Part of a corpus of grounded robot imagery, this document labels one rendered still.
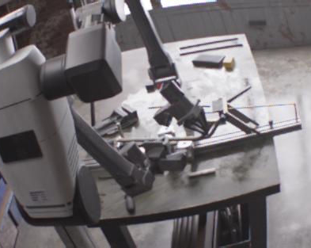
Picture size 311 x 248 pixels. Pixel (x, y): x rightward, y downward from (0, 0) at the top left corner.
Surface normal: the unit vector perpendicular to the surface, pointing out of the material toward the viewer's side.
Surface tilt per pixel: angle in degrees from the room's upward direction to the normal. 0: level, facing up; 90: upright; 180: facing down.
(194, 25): 90
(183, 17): 90
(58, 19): 90
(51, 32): 90
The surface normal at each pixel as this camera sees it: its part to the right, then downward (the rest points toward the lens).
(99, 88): 0.07, 0.86
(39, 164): -0.07, 0.51
